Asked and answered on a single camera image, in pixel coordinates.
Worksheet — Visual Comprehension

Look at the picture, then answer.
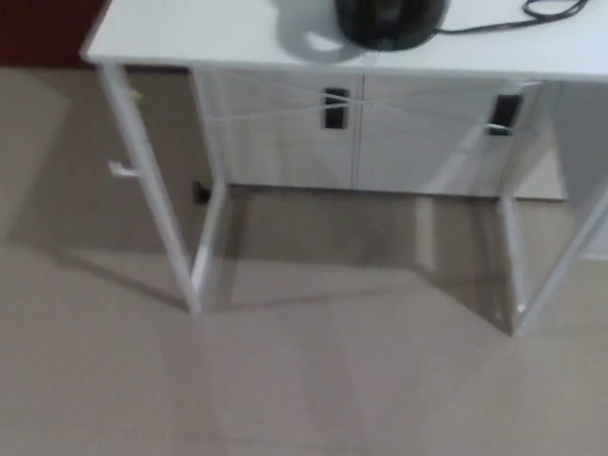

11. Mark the black electric kettle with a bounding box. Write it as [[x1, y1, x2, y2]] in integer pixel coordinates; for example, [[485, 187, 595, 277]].
[[334, 0, 447, 52]]

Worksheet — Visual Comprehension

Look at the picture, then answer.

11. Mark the white cabinet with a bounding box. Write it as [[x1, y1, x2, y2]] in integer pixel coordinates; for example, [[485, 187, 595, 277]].
[[192, 68, 571, 200]]

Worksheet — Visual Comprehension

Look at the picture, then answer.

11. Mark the small black floor object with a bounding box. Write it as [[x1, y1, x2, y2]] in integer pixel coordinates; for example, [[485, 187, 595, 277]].
[[192, 181, 213, 208]]

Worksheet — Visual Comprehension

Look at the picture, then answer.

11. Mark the white table leg hook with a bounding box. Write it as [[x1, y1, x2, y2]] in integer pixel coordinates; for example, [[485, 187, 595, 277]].
[[107, 160, 143, 181]]

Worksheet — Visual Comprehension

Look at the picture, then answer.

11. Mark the black cabinet handle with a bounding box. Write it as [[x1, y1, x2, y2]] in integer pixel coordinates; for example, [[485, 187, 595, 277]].
[[488, 93, 522, 137], [323, 87, 351, 132]]

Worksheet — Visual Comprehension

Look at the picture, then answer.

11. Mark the white metal-frame table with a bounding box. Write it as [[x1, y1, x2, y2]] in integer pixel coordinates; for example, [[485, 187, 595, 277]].
[[80, 0, 608, 338]]

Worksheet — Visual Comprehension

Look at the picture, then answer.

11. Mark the black kettle power cable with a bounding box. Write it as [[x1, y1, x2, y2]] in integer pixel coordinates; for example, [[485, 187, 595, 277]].
[[436, 0, 599, 35]]

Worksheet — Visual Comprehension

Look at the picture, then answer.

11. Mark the dark red wall panel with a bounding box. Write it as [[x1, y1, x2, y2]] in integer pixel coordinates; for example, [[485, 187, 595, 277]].
[[0, 0, 113, 67]]

